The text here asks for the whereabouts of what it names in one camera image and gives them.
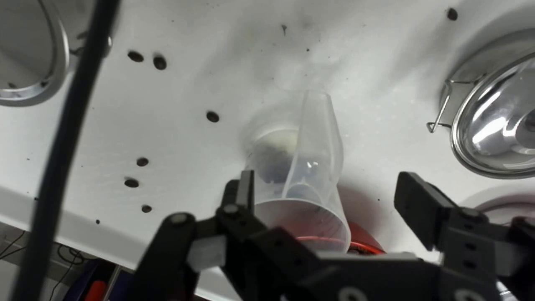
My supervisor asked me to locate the clear plastic jug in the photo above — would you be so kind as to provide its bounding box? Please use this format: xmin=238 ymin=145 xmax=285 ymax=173
xmin=241 ymin=90 xmax=353 ymax=255

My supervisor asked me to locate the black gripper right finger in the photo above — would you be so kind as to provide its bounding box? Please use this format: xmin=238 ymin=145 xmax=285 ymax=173
xmin=394 ymin=170 xmax=489 ymax=254

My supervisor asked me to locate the steel pot with lid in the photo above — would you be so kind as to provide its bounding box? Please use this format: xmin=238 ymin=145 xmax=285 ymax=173
xmin=450 ymin=51 xmax=535 ymax=178

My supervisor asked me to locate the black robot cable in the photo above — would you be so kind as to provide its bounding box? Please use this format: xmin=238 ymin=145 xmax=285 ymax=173
xmin=11 ymin=0 xmax=123 ymax=301

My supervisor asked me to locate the white plastic tray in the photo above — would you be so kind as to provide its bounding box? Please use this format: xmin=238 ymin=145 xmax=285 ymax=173
xmin=0 ymin=0 xmax=535 ymax=299

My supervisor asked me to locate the steel pot lid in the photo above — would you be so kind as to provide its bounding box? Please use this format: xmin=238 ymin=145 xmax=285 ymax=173
xmin=0 ymin=0 xmax=69 ymax=105

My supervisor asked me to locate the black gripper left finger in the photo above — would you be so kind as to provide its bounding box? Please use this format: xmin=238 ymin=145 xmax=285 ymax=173
xmin=220 ymin=168 xmax=268 ymax=235

